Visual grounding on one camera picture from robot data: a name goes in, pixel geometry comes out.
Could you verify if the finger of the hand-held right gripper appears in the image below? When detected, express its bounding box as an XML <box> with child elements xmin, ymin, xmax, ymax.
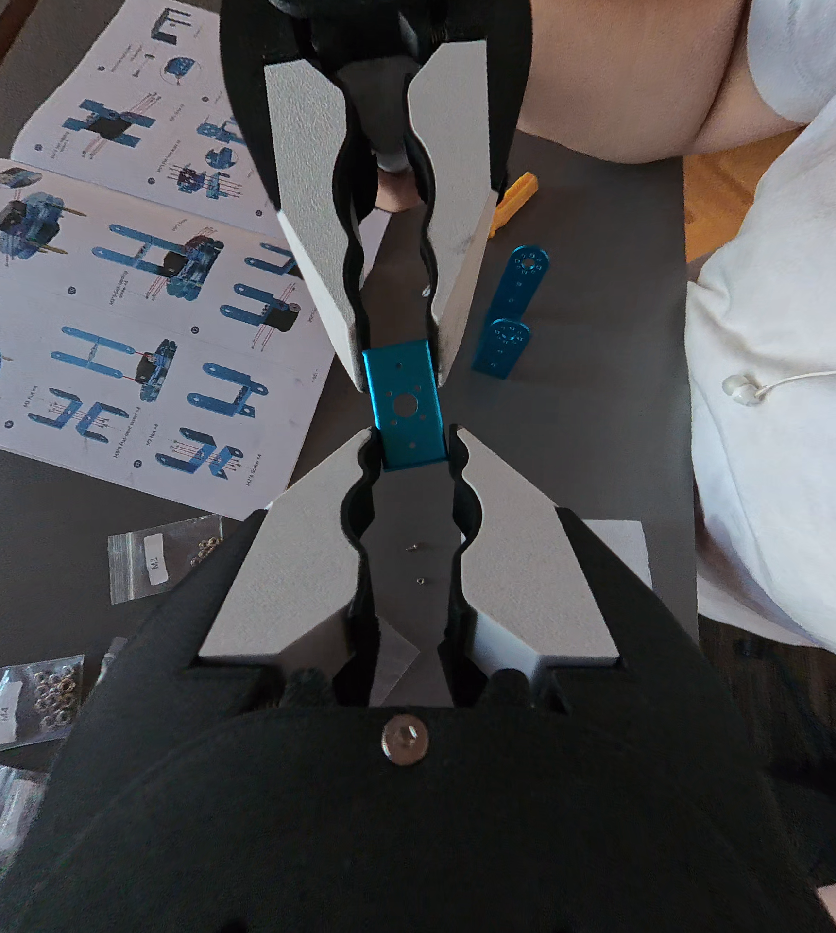
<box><xmin>405</xmin><ymin>38</ymin><xmax>500</xmax><ymax>387</ymax></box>
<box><xmin>263</xmin><ymin>60</ymin><xmax>375</xmax><ymax>391</ymax></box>

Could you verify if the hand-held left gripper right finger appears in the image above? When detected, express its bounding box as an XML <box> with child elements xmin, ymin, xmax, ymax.
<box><xmin>449</xmin><ymin>425</ymin><xmax>621</xmax><ymax>699</ymax></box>

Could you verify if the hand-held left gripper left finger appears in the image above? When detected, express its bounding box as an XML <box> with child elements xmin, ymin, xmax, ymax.
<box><xmin>198</xmin><ymin>427</ymin><xmax>378</xmax><ymax>679</ymax></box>

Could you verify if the long blue U bracket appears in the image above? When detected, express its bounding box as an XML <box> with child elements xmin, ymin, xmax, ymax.
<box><xmin>470</xmin><ymin>245</ymin><xmax>551</xmax><ymax>380</ymax></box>

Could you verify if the small blue servo bracket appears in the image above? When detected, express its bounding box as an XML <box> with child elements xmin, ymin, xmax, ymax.
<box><xmin>361</xmin><ymin>340</ymin><xmax>450</xmax><ymax>473</ymax></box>

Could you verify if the person's right forearm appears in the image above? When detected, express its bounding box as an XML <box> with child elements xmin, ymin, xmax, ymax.
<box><xmin>516</xmin><ymin>0</ymin><xmax>808</xmax><ymax>165</ymax></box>

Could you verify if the dark grey desk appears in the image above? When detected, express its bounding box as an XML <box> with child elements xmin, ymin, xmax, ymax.
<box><xmin>0</xmin><ymin>0</ymin><xmax>699</xmax><ymax>933</ymax></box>

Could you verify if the person's right hand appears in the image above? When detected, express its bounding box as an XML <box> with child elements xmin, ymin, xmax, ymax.
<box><xmin>374</xmin><ymin>169</ymin><xmax>422</xmax><ymax>214</ymax></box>

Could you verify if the group of clear hardware bags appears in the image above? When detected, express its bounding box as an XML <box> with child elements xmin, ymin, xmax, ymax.
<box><xmin>0</xmin><ymin>514</ymin><xmax>420</xmax><ymax>868</ymax></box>

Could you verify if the open instruction manual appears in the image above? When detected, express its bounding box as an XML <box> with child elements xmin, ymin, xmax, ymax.
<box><xmin>0</xmin><ymin>0</ymin><xmax>339</xmax><ymax>522</ymax></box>

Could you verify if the white shirt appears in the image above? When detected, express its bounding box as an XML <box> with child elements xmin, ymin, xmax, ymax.
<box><xmin>683</xmin><ymin>0</ymin><xmax>836</xmax><ymax>679</ymax></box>

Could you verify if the yellow-handled screwdriver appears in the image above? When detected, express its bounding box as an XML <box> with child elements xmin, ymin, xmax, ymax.
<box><xmin>487</xmin><ymin>171</ymin><xmax>540</xmax><ymax>240</ymax></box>

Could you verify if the translucent cord toggle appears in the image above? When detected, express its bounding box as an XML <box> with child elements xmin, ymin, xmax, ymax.
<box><xmin>722</xmin><ymin>361</ymin><xmax>836</xmax><ymax>407</ymax></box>

